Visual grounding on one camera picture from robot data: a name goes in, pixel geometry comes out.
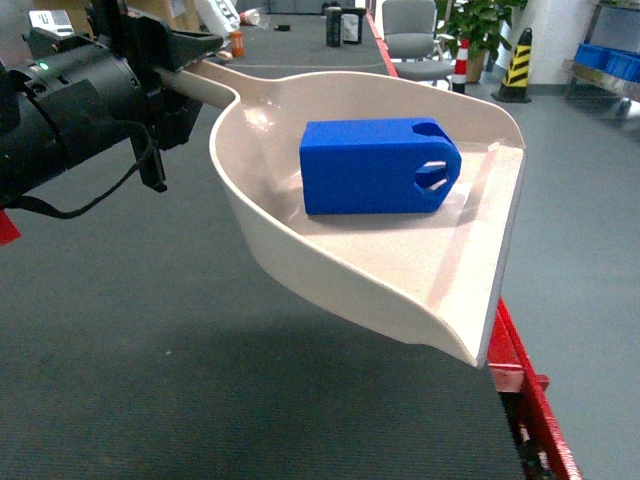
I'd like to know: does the yellow black striped bollard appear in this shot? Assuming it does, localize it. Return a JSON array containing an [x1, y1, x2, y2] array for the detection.
[[491, 27, 533, 104]]

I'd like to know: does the green potted plant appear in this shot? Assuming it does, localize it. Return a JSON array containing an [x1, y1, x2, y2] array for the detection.
[[436, 0, 528, 84]]

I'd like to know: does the black and white bin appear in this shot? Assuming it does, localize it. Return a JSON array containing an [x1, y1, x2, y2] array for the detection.
[[341, 8, 367, 45]]

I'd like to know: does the beige brush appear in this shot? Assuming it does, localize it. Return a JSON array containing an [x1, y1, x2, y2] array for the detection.
[[216, 50, 234, 62]]

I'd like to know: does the blue 3D printed part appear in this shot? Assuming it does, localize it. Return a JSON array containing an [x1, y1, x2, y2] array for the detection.
[[299, 118, 462, 215]]

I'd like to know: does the orange can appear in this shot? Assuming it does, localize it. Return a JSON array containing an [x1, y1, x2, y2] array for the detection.
[[230, 30, 245, 58]]

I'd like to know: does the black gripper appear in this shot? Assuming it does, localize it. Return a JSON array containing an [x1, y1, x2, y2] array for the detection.
[[89, 1, 224, 193]]

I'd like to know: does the blue bin on shelf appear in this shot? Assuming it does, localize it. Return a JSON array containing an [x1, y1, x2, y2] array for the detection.
[[573, 43, 639, 83]]

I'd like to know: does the beige plastic dustpan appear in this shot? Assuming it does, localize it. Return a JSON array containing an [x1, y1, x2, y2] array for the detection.
[[160, 61, 526, 367]]

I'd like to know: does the red metal table frame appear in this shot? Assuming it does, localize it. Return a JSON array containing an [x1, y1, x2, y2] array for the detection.
[[364, 12, 584, 480]]

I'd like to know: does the red white traffic cone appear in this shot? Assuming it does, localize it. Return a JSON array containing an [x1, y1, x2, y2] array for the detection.
[[451, 38, 469, 94]]

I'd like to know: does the large cardboard box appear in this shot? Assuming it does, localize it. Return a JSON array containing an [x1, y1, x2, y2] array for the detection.
[[27, 0, 201, 37]]

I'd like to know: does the black bin left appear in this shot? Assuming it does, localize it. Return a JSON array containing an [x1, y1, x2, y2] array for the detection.
[[324, 6, 342, 48]]

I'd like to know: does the grey office chair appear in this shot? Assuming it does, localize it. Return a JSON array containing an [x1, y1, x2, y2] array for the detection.
[[382, 0, 454, 89]]

